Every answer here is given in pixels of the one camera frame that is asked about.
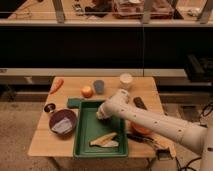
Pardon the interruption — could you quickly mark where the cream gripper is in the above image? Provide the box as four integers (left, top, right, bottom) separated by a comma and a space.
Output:
96, 103, 111, 120

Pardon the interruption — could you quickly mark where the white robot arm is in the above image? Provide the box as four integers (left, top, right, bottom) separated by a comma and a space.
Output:
97, 89, 213, 171

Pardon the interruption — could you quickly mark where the blue-grey cup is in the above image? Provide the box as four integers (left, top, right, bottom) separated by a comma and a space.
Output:
93, 80, 104, 94

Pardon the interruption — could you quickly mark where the white paper cup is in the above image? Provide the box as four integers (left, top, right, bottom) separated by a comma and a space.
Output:
119, 73, 133, 90

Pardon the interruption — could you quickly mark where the green plastic tray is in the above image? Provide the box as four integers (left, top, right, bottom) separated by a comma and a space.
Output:
73, 100, 128, 158

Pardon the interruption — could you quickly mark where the orange apple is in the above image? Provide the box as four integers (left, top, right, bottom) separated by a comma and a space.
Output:
81, 86, 93, 98

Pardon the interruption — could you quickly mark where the black remote control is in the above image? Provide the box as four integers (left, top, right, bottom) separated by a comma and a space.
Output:
133, 97, 146, 109

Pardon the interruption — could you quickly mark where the orange bowl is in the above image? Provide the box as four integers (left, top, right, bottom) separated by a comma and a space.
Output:
131, 122, 152, 135

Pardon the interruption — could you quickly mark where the green sponge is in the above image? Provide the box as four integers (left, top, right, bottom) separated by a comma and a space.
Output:
67, 98, 83, 109

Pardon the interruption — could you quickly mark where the white cloth in bowl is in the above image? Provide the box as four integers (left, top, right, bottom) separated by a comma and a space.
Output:
52, 117, 73, 134

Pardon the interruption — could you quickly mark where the purple bowl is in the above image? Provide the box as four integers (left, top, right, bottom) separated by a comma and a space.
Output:
49, 109, 77, 136

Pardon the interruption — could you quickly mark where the orange carrot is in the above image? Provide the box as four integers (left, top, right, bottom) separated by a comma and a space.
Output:
50, 79, 64, 94

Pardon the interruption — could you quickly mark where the small dark round tin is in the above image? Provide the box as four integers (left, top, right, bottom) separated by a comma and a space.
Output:
44, 103, 56, 113

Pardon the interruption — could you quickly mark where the wooden table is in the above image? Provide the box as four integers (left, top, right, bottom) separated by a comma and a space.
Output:
28, 76, 163, 159

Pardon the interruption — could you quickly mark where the black box on shelf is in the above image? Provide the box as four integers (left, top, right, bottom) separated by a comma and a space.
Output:
184, 54, 213, 83

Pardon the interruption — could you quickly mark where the black cable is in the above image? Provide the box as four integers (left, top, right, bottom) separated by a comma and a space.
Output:
175, 103, 213, 171

